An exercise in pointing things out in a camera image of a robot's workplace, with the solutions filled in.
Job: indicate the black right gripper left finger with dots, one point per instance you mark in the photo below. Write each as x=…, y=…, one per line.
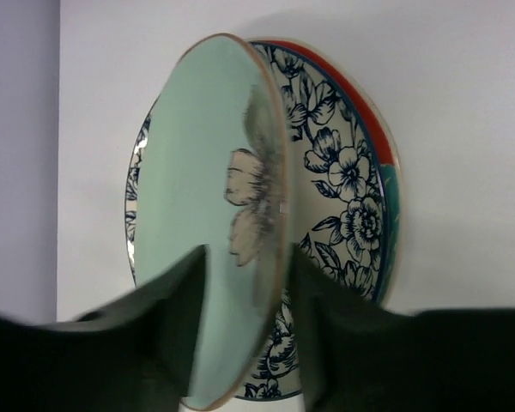
x=133, y=354

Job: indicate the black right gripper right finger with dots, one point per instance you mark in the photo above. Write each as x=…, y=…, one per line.
x=357, y=356

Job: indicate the white blue patterned plate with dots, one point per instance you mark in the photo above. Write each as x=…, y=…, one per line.
x=274, y=372

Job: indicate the red plate with teal flower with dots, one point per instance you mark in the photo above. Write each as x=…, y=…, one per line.
x=382, y=150

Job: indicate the green plate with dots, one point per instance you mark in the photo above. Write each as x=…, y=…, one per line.
x=215, y=172

